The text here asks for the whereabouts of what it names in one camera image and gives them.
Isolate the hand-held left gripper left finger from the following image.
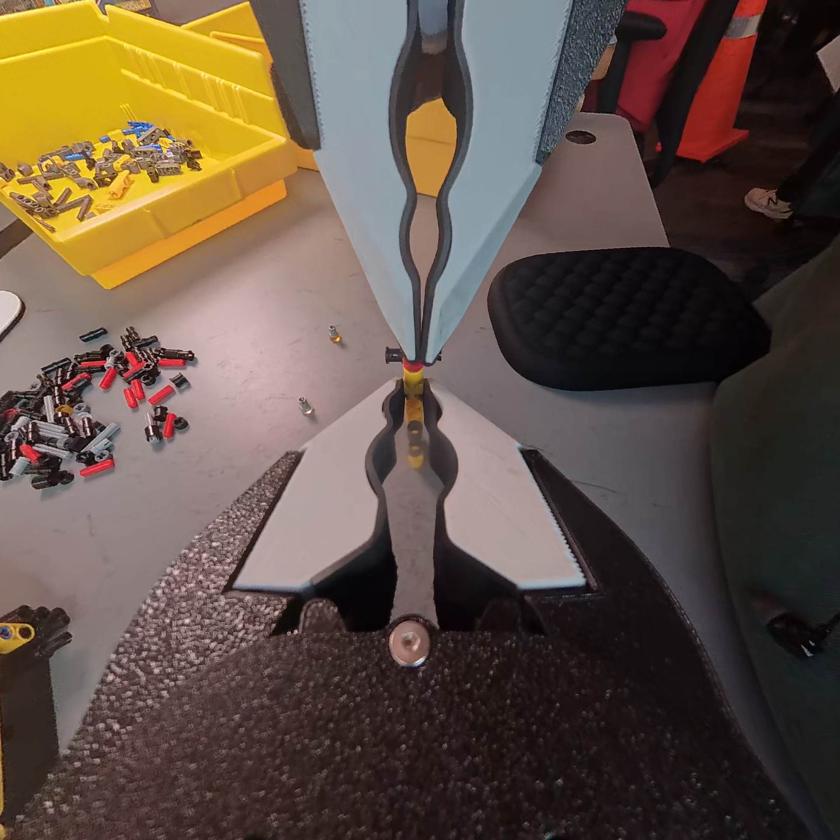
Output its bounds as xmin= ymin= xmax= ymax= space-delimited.
xmin=231 ymin=379 xmax=403 ymax=619

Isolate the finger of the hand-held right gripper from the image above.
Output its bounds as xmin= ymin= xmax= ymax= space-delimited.
xmin=422 ymin=0 xmax=573 ymax=366
xmin=299 ymin=0 xmax=424 ymax=361

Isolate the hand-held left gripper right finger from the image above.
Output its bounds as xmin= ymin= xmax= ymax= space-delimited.
xmin=424 ymin=379 xmax=588 ymax=619

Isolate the yellow lego beam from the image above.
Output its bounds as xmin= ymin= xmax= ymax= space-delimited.
xmin=385 ymin=346 xmax=431 ymax=469

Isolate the pile of small lego pins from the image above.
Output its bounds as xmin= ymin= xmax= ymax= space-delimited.
xmin=0 ymin=326 xmax=196 ymax=491

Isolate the pile of grey lego parts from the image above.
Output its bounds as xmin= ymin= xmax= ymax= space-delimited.
xmin=0 ymin=120 xmax=204 ymax=235

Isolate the yellow lego vehicle model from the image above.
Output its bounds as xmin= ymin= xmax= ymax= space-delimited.
xmin=0 ymin=604 xmax=74 ymax=821

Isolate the orange traffic cone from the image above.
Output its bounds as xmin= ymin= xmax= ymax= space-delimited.
xmin=656 ymin=0 xmax=769 ymax=164

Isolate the yellow storage bin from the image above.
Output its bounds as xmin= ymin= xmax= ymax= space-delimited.
xmin=180 ymin=0 xmax=460 ymax=199
xmin=0 ymin=0 xmax=301 ymax=291

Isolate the black padded armrest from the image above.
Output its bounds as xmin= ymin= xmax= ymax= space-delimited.
xmin=487 ymin=246 xmax=772 ymax=392

